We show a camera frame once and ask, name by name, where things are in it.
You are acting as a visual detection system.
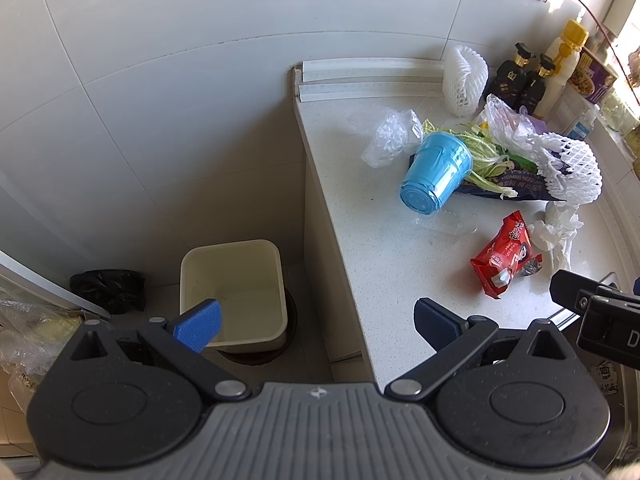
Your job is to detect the dark blue noodle bag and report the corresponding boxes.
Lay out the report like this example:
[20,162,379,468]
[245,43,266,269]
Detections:
[408,153,566,204]

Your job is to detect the red cable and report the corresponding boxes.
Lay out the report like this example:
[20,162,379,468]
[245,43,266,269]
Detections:
[558,0,640,109]

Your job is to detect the blue plastic cup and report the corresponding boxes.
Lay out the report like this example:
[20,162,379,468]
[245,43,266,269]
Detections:
[399,131,473,214]

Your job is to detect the dark sauce bottle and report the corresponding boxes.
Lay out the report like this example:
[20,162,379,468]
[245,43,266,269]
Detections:
[515,54,555,116]
[485,42,535,108]

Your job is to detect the white foam net large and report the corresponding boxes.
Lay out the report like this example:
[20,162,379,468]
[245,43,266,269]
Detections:
[532,132,602,206]

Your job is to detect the dark sauce bottle right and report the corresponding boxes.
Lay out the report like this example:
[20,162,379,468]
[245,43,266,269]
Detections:
[515,54,555,116]

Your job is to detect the black garbage bag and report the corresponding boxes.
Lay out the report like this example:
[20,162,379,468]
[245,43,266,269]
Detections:
[70,269,146,315]

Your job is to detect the white plastic bag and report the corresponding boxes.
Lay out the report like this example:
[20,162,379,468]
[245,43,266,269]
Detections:
[483,94,538,157]

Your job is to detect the steel sink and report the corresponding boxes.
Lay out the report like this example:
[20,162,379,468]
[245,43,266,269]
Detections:
[546,271,640,470]

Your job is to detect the beige plastic trash bin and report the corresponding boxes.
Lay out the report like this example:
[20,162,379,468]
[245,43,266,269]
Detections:
[180,240,288,353]

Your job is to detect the red snack packet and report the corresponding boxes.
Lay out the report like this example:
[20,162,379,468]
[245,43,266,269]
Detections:
[470,210,542,299]

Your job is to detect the dark sauce bottle left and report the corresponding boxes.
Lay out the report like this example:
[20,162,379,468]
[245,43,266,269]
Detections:
[485,42,535,108]

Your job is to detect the clear sanitizer spray bottle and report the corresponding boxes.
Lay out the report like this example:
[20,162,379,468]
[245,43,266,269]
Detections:
[566,105,599,141]

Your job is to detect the white bottle yellow cap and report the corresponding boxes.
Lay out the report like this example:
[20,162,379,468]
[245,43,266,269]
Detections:
[534,20,589,120]

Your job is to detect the white tissue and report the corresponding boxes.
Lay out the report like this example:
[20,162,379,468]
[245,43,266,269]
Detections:
[529,202,584,273]

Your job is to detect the clear plastic bag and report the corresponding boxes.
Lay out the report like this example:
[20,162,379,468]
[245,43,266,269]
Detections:
[361,110,425,168]

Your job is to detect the purple food box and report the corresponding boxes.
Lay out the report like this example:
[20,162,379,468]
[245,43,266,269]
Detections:
[568,48,617,105]

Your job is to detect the green cabbage leaves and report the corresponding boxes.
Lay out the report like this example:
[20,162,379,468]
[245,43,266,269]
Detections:
[444,122,539,197]

